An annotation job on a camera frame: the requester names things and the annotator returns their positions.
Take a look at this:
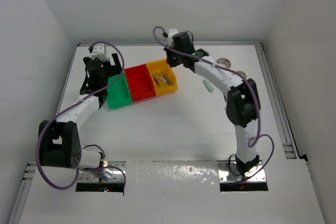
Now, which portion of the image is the yellow highlighter pen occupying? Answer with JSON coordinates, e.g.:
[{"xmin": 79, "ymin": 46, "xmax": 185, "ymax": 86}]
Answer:
[{"xmin": 161, "ymin": 71, "xmax": 172, "ymax": 86}]

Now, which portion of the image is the blue marker pen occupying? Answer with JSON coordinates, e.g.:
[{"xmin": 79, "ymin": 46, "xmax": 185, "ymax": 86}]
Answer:
[{"xmin": 155, "ymin": 72, "xmax": 169, "ymax": 86}]

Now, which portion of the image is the grey wide tape roll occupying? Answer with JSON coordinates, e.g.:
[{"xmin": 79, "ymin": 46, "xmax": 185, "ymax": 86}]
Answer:
[{"xmin": 216, "ymin": 58, "xmax": 232, "ymax": 69}]

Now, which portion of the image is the green correction tape case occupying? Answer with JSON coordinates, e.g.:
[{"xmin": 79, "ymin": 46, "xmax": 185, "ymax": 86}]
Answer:
[{"xmin": 202, "ymin": 79, "xmax": 214, "ymax": 93}]

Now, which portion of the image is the beige masking tape roll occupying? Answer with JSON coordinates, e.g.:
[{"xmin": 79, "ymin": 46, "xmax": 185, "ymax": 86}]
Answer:
[{"xmin": 236, "ymin": 71, "xmax": 247, "ymax": 78}]

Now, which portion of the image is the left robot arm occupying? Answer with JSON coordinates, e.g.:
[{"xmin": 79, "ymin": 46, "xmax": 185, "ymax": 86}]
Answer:
[{"xmin": 38, "ymin": 53, "xmax": 122, "ymax": 169}]

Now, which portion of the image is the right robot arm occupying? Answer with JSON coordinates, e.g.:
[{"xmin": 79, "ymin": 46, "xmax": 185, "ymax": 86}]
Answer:
[{"xmin": 163, "ymin": 29, "xmax": 260, "ymax": 175}]

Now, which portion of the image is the green plastic bin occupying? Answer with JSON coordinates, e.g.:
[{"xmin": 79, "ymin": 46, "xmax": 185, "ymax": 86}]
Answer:
[{"xmin": 106, "ymin": 74, "xmax": 133, "ymax": 109}]

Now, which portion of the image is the yellow plastic bin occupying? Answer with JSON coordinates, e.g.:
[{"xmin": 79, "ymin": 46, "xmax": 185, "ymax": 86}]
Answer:
[{"xmin": 146, "ymin": 59, "xmax": 178, "ymax": 96}]

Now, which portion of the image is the red plastic bin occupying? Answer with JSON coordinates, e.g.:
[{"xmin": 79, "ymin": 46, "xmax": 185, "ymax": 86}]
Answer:
[{"xmin": 125, "ymin": 64, "xmax": 155, "ymax": 102}]

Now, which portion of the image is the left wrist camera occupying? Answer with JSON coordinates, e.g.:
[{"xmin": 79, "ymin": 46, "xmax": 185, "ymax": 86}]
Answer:
[{"xmin": 90, "ymin": 45, "xmax": 108, "ymax": 62}]

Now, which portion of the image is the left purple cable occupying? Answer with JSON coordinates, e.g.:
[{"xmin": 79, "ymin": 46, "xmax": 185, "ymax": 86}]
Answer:
[{"xmin": 35, "ymin": 41, "xmax": 127, "ymax": 190}]

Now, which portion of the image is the purple cable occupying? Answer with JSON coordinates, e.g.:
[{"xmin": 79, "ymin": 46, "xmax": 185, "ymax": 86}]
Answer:
[
  {"xmin": 152, "ymin": 26, "xmax": 275, "ymax": 183},
  {"xmin": 35, "ymin": 41, "xmax": 127, "ymax": 190}
]

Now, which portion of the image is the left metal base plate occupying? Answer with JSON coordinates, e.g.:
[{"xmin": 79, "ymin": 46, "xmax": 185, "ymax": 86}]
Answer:
[{"xmin": 78, "ymin": 161, "xmax": 126, "ymax": 183}]

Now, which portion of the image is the metal base plate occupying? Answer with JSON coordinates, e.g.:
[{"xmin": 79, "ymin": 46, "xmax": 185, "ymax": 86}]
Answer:
[
  {"xmin": 217, "ymin": 160, "xmax": 267, "ymax": 183},
  {"xmin": 78, "ymin": 161, "xmax": 126, "ymax": 183}
]

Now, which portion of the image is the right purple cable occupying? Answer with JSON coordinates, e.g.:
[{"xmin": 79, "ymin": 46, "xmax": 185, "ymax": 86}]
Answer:
[{"xmin": 152, "ymin": 26, "xmax": 275, "ymax": 183}]

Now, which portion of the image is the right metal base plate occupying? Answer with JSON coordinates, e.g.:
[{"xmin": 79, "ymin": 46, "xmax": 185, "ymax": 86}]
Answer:
[{"xmin": 217, "ymin": 160, "xmax": 267, "ymax": 183}]

